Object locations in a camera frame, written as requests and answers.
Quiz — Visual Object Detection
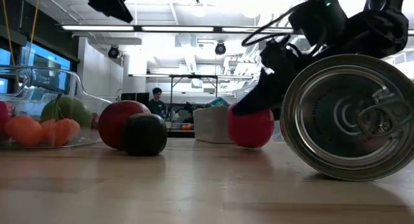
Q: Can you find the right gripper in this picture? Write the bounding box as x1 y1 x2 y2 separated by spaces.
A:
231 35 321 120

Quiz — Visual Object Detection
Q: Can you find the bright red round fruit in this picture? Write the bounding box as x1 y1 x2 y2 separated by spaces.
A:
227 104 276 149

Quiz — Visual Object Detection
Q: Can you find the silver pull-tab food can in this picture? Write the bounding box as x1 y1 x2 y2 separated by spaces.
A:
280 54 414 182

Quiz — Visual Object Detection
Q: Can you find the green apple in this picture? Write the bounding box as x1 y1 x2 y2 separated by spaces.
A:
41 94 94 128

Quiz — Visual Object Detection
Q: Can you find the dark red round fruit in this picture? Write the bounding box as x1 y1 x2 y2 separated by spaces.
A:
98 100 152 151

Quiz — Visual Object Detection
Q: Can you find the dark round avocado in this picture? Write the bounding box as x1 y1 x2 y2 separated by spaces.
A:
122 113 169 157

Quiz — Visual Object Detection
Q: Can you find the orange tomato cluster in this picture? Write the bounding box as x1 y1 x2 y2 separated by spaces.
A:
4 93 82 148

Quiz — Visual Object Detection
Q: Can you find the light grey plastic bin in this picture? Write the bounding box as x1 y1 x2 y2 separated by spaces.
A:
193 106 234 144

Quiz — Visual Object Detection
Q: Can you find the long ceiling light strip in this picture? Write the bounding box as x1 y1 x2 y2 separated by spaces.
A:
61 24 414 36

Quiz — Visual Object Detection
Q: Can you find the window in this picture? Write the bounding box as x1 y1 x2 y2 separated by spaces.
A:
0 42 72 92

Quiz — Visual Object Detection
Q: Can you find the round white ceiling lamp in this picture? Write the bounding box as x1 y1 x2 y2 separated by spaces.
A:
190 1 208 18
241 0 262 19

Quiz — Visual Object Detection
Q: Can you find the clear glass bowl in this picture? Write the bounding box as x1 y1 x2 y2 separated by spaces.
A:
0 64 113 150

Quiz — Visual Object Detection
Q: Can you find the black computer monitor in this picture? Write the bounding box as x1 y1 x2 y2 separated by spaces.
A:
121 92 150 106

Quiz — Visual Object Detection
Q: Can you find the person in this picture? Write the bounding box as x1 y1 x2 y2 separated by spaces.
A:
147 87 169 118

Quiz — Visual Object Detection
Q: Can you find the yellow extension cable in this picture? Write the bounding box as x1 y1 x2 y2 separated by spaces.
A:
1 0 42 66

